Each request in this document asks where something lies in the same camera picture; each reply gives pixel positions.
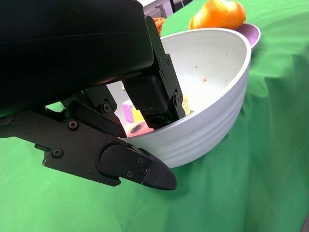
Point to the pink cake block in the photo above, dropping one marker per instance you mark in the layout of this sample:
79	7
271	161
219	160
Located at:
137	129

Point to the green tablecloth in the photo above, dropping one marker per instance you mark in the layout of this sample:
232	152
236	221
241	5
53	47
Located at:
241	193

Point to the orange wicker basket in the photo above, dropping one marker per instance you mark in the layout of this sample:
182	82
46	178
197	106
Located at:
159	24

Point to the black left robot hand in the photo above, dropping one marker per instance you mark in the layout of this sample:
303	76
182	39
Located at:
60	48

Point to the grey green bowl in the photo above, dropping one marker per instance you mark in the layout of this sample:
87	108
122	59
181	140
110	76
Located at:
205	120

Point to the orange striped bread bun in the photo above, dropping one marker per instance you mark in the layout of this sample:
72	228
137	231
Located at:
217	14

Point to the pale lavender plate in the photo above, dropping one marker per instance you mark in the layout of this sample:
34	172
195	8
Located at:
252	36

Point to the pink yellow layered cake slice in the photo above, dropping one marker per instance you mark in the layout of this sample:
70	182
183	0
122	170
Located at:
128	111

